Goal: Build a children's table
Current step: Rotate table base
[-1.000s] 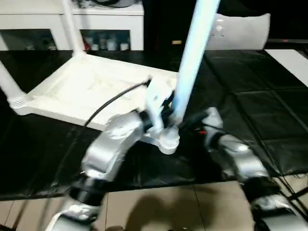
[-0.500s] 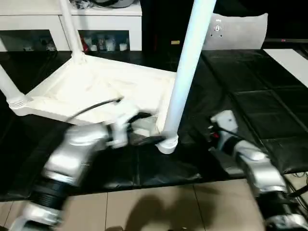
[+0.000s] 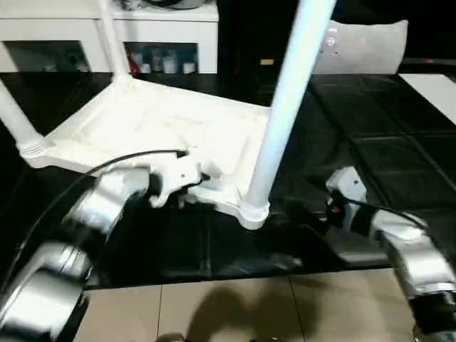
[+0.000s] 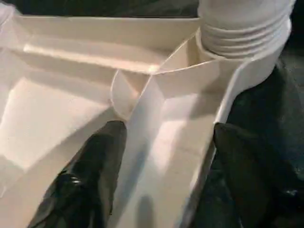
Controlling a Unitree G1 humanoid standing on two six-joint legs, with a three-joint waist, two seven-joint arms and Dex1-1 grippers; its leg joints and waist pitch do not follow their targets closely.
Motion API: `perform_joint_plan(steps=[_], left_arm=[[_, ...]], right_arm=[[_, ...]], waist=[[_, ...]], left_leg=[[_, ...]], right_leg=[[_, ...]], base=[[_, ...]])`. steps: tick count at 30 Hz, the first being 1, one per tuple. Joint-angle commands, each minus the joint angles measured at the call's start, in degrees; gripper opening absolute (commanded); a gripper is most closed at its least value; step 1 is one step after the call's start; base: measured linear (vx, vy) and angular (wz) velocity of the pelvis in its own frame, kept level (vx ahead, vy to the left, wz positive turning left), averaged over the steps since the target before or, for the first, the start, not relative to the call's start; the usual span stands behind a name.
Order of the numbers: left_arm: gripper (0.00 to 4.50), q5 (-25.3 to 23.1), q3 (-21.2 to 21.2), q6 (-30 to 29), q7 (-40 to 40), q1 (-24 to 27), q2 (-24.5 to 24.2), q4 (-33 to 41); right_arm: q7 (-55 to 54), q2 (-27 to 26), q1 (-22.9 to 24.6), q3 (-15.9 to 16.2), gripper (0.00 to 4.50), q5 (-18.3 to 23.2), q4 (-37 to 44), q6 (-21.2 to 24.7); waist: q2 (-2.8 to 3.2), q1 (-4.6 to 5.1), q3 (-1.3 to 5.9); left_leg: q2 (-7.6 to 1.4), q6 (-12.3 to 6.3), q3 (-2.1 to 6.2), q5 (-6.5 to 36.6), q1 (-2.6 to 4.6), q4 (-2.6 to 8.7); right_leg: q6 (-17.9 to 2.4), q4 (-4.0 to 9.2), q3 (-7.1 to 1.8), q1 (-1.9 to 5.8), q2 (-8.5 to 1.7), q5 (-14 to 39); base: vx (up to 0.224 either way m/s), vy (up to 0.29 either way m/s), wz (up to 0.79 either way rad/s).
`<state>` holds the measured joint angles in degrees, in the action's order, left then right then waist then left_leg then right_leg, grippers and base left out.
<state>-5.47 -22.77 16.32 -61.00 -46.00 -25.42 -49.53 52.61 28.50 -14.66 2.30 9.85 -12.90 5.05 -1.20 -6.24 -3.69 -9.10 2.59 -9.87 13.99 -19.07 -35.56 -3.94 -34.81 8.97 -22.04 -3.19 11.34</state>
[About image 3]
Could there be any white plastic table top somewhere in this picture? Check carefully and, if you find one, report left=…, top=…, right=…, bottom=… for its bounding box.
left=19, top=76, right=275, bottom=231

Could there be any white plastic table leg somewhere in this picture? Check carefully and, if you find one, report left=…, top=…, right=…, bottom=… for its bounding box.
left=95, top=0, right=131, bottom=85
left=242, top=0, right=338, bottom=214
left=0, top=83, right=47, bottom=157

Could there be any black work mat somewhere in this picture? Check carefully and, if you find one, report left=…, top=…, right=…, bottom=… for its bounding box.
left=0, top=69, right=456, bottom=289

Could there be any white flat panel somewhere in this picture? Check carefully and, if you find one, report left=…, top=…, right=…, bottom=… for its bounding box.
left=398, top=73, right=456, bottom=125

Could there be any black cabinet with gold label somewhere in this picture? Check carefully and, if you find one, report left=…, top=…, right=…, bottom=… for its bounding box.
left=217, top=0, right=332, bottom=74

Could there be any grey cushion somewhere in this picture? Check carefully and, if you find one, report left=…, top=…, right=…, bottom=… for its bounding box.
left=309, top=19, right=410, bottom=75

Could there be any black bar with red light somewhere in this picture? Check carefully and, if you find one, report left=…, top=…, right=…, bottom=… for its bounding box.
left=405, top=58, right=456, bottom=67

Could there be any round grey appliance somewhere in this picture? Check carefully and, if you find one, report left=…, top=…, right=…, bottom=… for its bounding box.
left=145, top=0, right=211, bottom=10

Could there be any white sideboard with glass doors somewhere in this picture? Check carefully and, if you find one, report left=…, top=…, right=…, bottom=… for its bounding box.
left=0, top=0, right=219, bottom=74

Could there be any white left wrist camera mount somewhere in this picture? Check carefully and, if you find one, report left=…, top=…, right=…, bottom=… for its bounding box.
left=148, top=155, right=204, bottom=209

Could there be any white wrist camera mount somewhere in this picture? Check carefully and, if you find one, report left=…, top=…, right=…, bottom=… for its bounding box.
left=148, top=155, right=204, bottom=209
left=326, top=166, right=368, bottom=229

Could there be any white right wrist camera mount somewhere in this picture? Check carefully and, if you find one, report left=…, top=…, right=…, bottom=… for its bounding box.
left=326, top=166, right=368, bottom=229

